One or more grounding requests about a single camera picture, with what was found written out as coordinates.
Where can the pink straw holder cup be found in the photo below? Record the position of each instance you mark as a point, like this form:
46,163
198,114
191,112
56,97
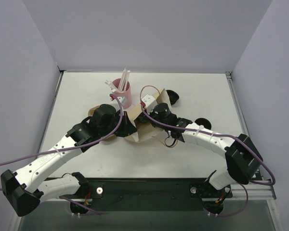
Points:
126,93

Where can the white paper straw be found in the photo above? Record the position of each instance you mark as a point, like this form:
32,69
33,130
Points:
122,80
126,80

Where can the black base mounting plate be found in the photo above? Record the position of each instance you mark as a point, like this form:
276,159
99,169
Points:
151,195

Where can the brown paper bag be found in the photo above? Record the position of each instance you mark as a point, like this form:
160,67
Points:
145,131

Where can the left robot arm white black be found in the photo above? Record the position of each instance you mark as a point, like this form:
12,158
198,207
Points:
28,186

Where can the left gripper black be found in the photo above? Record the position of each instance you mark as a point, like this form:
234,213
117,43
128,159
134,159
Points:
124,122

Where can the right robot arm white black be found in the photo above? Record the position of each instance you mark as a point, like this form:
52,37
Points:
241,156

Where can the stack of black lids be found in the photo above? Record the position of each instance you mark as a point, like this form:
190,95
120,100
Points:
173,96

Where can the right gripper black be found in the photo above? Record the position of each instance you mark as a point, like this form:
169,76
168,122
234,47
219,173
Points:
146,116

